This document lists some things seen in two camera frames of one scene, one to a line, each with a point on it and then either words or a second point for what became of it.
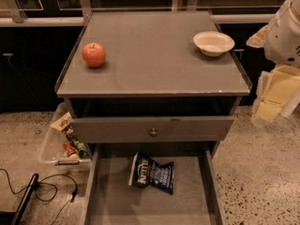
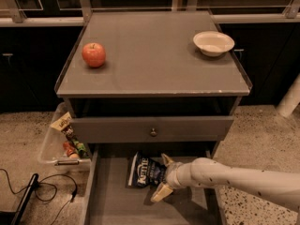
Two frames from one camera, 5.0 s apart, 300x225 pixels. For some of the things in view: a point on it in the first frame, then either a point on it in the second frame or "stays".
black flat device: (13, 217) stays
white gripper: (283, 39) -> (172, 174)
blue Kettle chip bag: (145, 172) stays
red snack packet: (68, 149) stays
